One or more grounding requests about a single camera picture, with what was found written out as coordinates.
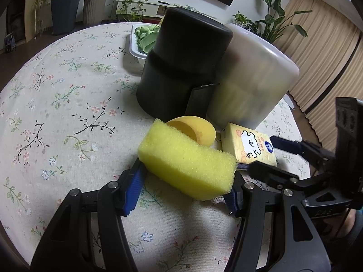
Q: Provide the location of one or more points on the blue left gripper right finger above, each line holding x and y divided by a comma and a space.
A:
233, 200

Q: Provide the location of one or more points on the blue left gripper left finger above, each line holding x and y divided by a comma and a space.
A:
133, 183

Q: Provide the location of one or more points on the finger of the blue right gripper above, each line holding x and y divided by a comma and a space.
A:
293, 147
242, 167

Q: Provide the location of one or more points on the green satin cloth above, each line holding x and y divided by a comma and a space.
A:
146, 36

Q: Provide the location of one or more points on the grey knitted pad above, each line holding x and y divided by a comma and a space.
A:
219, 202

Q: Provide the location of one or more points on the yellow tissue pack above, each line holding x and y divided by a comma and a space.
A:
247, 145

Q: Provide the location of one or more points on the white round floor device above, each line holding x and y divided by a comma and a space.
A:
289, 101

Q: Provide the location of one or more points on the yellow cut egg sponge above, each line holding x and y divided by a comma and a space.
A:
197, 128

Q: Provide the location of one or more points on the translucent plastic storage box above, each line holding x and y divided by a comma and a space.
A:
253, 77

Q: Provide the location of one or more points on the floral tablecloth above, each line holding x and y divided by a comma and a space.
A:
70, 119

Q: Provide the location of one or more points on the beige curtain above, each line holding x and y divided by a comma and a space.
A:
320, 41

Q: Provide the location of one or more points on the black cylinder container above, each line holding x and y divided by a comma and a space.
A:
179, 74

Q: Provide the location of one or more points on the large leaf corner plant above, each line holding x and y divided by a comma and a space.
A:
273, 25

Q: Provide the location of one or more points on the white plastic tray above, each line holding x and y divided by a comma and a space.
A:
133, 46

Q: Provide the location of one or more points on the trailing vine plant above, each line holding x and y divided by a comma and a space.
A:
127, 10

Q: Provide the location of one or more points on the white ribbed planter plant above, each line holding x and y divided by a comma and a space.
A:
93, 12

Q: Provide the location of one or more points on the dark square planter plant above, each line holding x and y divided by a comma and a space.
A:
63, 15

